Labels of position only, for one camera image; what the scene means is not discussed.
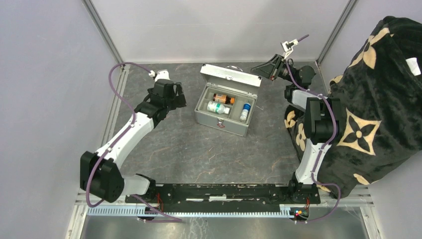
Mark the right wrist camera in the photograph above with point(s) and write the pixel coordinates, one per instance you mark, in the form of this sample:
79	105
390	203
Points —
288	47

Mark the white blue small bottle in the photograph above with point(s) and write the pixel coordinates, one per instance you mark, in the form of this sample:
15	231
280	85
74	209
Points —
245	112

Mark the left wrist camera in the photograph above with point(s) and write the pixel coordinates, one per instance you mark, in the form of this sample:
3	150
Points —
161	76

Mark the black floral blanket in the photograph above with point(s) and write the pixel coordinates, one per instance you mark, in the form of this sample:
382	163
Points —
381	101

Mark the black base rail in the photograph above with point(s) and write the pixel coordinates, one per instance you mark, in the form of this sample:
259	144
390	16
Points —
227	198

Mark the grey divider tray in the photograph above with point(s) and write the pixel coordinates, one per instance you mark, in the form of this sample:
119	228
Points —
235	109

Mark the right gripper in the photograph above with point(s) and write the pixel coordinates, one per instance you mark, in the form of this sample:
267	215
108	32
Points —
271	68

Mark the brown medicine bottle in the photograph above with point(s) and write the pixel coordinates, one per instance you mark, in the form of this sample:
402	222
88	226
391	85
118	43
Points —
224	99

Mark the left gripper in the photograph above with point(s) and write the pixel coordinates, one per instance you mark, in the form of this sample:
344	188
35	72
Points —
178	101

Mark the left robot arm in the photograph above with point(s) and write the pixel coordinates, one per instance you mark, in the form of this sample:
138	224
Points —
100	173

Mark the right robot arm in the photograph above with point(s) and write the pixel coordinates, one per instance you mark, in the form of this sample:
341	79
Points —
322	116

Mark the clear white plastic bottle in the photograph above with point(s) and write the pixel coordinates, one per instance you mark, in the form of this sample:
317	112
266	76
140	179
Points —
218	108

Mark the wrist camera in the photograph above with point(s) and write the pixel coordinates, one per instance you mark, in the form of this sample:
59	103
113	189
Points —
161	76
288	47

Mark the grey metal case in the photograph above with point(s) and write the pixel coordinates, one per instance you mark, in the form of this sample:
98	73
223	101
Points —
232	78

